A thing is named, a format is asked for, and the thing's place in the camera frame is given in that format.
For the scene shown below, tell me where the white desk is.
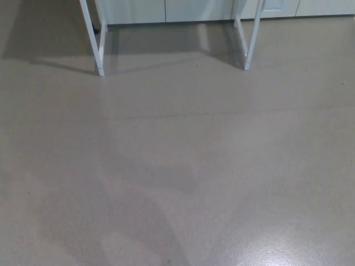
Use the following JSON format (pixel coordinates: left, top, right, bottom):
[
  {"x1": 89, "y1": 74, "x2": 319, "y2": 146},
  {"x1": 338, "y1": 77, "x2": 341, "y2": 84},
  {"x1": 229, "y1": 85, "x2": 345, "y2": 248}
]
[{"x1": 79, "y1": 0, "x2": 263, "y2": 77}]

